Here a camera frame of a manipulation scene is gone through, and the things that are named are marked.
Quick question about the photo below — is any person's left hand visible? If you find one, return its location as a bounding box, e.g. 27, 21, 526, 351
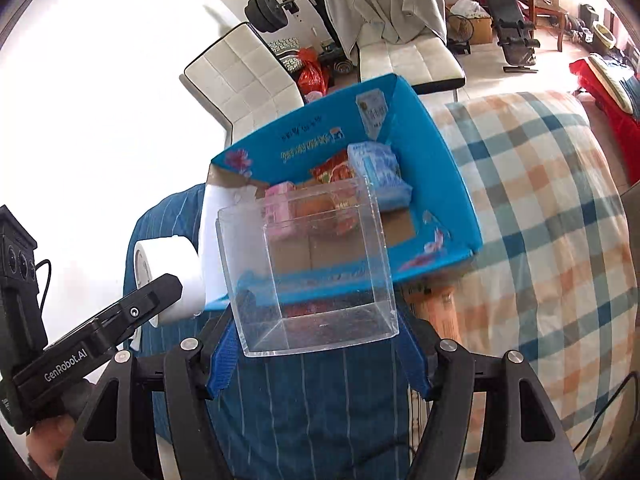
25, 415, 76, 476

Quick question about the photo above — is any black weight bench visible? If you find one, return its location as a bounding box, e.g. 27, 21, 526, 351
470, 0, 543, 74

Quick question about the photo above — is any brown cardboard box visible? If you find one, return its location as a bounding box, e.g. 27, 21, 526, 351
446, 2, 495, 46

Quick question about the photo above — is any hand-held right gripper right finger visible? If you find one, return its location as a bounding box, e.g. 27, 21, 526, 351
391, 305, 582, 480

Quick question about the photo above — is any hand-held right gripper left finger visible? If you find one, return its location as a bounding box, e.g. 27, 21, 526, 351
59, 289, 259, 480

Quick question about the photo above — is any black cable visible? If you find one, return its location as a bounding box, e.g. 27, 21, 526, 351
33, 259, 54, 341

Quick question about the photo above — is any white tape roll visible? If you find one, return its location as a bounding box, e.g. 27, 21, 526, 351
133, 235, 206, 330

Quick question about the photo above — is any light blue tissue packet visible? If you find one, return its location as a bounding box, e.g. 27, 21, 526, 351
347, 141, 414, 211

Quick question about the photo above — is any black barbell weight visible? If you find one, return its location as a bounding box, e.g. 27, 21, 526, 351
244, 0, 331, 56

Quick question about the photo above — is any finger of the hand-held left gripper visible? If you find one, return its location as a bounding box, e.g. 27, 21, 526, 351
90, 273, 184, 346

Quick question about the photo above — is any blue cardboard box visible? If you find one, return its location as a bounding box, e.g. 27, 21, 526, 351
202, 73, 484, 313

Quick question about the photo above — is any grey cloth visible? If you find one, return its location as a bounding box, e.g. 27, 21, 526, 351
322, 0, 447, 61

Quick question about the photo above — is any white quilted chair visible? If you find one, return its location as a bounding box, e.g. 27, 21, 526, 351
180, 22, 306, 144

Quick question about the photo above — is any wooden chair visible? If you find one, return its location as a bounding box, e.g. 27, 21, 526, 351
503, 0, 571, 53

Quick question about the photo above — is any plaid checked blanket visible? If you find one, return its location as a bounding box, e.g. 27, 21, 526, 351
405, 91, 629, 480

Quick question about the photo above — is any clear plastic box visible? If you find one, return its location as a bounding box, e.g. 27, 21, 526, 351
215, 176, 401, 359

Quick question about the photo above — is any red cloth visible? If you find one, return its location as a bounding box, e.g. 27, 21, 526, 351
569, 58, 640, 186

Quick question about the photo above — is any white chair with grey cloth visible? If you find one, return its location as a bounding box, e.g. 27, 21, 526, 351
320, 0, 467, 96

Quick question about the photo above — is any red snack packet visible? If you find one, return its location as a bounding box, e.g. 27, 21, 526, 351
300, 150, 366, 236

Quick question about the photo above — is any red plastic bag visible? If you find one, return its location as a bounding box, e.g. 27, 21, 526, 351
297, 48, 331, 98

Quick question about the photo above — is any pink snack packet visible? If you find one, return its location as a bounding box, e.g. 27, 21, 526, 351
263, 182, 297, 241

